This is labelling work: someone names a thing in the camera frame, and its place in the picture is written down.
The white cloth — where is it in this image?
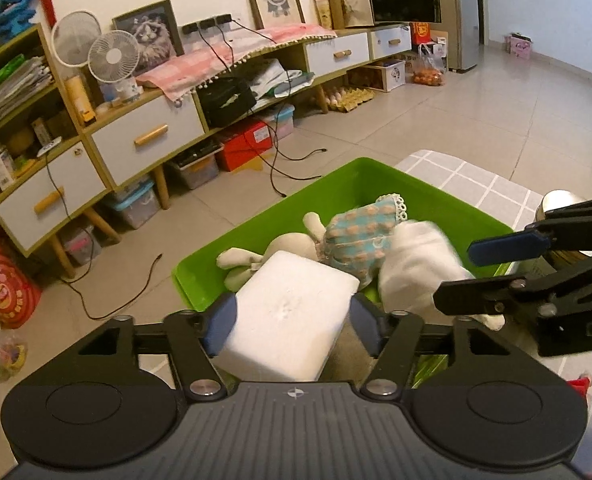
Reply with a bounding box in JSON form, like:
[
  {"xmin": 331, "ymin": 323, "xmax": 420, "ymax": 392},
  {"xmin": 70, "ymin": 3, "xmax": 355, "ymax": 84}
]
[{"xmin": 377, "ymin": 219, "xmax": 507, "ymax": 332}]

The white foam block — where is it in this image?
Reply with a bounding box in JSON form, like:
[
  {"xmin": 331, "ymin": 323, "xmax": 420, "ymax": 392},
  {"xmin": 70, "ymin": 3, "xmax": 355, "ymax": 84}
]
[{"xmin": 215, "ymin": 252, "xmax": 359, "ymax": 382}]

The rabbit doll blue dress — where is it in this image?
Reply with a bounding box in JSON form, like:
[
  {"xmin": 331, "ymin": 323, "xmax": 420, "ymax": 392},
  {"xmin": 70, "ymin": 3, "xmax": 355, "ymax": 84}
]
[{"xmin": 215, "ymin": 194, "xmax": 407, "ymax": 292}]

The glass jar gold lid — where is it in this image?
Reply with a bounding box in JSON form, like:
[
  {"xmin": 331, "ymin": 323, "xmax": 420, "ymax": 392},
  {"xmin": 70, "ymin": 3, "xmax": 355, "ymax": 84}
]
[{"xmin": 535, "ymin": 190, "xmax": 592, "ymax": 270}]

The green plastic bin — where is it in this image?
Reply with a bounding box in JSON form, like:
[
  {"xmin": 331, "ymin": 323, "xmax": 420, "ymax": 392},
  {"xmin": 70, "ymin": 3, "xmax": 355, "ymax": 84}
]
[{"xmin": 171, "ymin": 156, "xmax": 523, "ymax": 391}]

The grey checked rug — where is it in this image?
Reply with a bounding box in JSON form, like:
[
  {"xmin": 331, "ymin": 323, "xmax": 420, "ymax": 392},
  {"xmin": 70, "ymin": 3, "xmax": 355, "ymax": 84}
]
[{"xmin": 139, "ymin": 148, "xmax": 592, "ymax": 461}]

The clear storage box blue lid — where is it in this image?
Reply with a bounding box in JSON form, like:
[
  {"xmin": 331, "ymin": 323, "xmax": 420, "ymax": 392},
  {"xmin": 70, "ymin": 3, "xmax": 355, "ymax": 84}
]
[{"xmin": 104, "ymin": 178, "xmax": 161, "ymax": 230}]

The bag of oranges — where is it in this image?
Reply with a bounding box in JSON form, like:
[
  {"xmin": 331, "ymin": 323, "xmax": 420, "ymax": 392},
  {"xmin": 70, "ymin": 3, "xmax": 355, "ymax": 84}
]
[{"xmin": 413, "ymin": 44, "xmax": 446, "ymax": 87}]

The red snack bucket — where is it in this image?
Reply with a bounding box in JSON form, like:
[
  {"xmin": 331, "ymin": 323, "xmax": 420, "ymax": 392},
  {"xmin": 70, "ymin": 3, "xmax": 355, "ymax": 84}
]
[{"xmin": 0, "ymin": 244, "xmax": 42, "ymax": 330}]

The red shoe box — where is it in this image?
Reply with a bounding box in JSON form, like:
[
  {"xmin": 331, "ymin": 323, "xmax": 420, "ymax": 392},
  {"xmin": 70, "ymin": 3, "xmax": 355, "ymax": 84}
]
[{"xmin": 215, "ymin": 118, "xmax": 273, "ymax": 172}]

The egg carton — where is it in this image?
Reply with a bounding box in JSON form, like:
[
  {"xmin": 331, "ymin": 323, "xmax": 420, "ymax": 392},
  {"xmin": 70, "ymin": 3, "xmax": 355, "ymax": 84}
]
[{"xmin": 323, "ymin": 87, "xmax": 375, "ymax": 113}]

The silver refrigerator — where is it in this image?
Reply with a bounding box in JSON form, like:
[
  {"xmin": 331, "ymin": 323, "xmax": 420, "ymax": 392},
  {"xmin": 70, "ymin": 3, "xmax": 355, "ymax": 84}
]
[{"xmin": 431, "ymin": 0, "xmax": 480, "ymax": 73}]

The wooden drawer cabinet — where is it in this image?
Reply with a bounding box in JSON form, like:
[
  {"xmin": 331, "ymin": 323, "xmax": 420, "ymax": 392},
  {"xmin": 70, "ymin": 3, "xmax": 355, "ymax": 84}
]
[{"xmin": 0, "ymin": 22, "xmax": 415, "ymax": 279}]

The black box on shelf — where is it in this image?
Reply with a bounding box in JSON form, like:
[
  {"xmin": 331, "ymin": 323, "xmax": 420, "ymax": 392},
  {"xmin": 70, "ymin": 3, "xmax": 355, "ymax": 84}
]
[{"xmin": 197, "ymin": 77, "xmax": 257, "ymax": 129}]

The black television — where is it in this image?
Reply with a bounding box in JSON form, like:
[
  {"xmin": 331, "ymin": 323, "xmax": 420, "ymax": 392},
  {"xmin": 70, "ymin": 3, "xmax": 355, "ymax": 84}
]
[{"xmin": 371, "ymin": 0, "xmax": 441, "ymax": 25}]

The pink table runner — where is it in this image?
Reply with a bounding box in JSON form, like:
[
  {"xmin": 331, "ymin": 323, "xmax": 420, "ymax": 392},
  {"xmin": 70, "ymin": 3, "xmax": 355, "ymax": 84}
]
[{"xmin": 135, "ymin": 24, "xmax": 337, "ymax": 101}]

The small white desk fan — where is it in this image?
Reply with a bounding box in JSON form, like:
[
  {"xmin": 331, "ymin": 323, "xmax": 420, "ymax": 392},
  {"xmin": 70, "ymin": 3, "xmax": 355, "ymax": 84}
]
[{"xmin": 87, "ymin": 30, "xmax": 142, "ymax": 104}]

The blue stitch plush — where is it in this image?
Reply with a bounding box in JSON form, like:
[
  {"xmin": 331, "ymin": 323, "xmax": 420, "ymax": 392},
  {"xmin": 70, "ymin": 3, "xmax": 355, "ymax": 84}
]
[{"xmin": 0, "ymin": 0, "xmax": 35, "ymax": 44}]

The black power cable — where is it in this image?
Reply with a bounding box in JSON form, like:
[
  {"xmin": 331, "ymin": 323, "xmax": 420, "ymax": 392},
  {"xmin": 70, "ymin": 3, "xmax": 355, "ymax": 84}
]
[{"xmin": 43, "ymin": 16, "xmax": 330, "ymax": 321}]

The cat picture frame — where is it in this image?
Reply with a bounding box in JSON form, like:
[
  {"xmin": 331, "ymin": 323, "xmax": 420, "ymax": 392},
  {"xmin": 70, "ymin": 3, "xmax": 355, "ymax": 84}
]
[{"xmin": 112, "ymin": 0, "xmax": 184, "ymax": 76}]

